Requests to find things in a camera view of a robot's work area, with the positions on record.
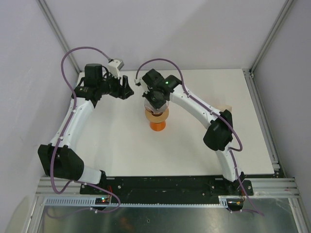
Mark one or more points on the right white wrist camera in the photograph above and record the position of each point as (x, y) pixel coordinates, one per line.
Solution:
(140, 83)

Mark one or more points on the grey slotted cable duct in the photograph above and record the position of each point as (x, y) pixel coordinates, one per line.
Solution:
(99, 202)

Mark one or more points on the front aluminium frame beam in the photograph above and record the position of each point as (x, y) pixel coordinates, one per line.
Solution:
(262, 187)

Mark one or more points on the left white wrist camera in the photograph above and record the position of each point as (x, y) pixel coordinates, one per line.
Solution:
(114, 66)

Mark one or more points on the aluminium frame post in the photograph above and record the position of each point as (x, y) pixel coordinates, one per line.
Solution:
(57, 33)
(279, 21)

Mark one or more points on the orange coffee filter packet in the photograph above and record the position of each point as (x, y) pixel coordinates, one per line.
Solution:
(224, 107)

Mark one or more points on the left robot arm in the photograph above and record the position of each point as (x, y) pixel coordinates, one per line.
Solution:
(58, 158)

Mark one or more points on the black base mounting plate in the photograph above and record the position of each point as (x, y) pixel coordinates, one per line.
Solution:
(175, 189)

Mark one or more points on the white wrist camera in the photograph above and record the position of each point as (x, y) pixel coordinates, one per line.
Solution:
(114, 66)
(140, 83)

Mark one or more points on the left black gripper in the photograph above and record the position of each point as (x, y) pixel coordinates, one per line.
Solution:
(123, 91)

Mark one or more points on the orange glass carafe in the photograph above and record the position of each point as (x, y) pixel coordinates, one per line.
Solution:
(158, 126)

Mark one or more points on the right aluminium table rail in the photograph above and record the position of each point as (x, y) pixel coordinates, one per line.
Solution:
(261, 114)

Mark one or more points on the left aluminium frame post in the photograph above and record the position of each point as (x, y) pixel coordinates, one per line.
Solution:
(57, 33)

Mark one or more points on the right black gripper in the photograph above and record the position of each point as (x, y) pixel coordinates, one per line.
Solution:
(156, 105)

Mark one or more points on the right aluminium frame post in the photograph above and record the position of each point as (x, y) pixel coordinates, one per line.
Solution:
(279, 21)

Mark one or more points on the clear glass dripper cone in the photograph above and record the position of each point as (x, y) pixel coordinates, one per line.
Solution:
(153, 110)

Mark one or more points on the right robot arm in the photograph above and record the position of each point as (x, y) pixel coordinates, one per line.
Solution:
(218, 125)

